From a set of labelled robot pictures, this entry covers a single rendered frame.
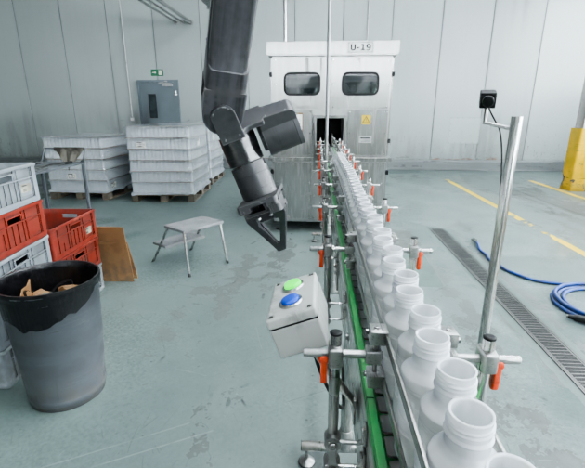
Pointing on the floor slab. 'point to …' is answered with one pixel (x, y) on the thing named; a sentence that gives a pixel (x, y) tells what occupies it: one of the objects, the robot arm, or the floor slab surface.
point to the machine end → (376, 92)
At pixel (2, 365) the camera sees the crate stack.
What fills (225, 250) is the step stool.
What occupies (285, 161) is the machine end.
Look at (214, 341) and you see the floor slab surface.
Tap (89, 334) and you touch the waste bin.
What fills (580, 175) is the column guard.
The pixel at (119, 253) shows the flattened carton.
